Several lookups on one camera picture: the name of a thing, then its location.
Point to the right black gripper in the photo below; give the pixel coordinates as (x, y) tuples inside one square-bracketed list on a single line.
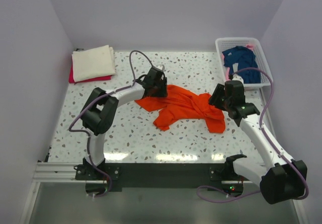
[(214, 99)]

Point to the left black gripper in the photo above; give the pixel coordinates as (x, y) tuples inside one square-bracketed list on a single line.
[(163, 93)]

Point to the orange t shirt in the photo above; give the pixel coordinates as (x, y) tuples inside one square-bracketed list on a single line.
[(183, 104)]

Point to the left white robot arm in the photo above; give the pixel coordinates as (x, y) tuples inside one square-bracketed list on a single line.
[(98, 114)]

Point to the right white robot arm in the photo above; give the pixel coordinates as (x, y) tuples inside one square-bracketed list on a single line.
[(281, 177)]

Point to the navy blue t shirt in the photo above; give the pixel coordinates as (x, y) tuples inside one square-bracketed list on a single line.
[(242, 63)]

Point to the white plastic basket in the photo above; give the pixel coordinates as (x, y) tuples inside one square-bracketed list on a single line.
[(253, 44)]

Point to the pink t shirt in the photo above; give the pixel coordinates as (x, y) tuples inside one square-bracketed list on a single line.
[(226, 70)]

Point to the folded cream t shirt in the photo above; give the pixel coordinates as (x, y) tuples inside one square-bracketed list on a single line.
[(92, 63)]

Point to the folded magenta t shirt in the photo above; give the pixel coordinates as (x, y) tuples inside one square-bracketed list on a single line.
[(72, 81)]

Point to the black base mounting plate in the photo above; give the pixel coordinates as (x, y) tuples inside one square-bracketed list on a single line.
[(114, 177)]

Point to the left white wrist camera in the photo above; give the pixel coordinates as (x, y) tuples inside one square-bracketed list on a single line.
[(161, 67)]

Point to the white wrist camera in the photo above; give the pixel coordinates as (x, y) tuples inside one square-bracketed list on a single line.
[(235, 77), (161, 67)]

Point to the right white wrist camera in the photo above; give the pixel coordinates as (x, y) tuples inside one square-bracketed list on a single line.
[(235, 77)]

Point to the aluminium frame rail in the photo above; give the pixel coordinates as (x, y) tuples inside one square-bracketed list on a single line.
[(54, 172)]

